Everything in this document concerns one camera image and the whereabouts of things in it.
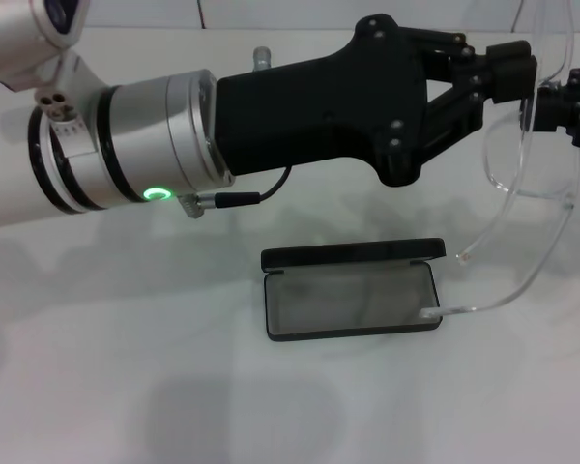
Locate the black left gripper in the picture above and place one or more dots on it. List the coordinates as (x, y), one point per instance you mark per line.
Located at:
(319, 106)

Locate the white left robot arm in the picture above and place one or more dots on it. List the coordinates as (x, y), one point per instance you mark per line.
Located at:
(140, 140)

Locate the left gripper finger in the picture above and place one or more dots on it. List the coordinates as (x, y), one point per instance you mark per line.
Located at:
(512, 79)
(507, 50)

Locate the silver metal connector plug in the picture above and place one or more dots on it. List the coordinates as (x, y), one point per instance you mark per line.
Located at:
(261, 58)

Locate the clear white glasses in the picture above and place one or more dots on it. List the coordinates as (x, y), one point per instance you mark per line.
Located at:
(536, 159)

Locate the black glasses case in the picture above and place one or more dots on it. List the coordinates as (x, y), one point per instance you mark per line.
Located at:
(348, 253)

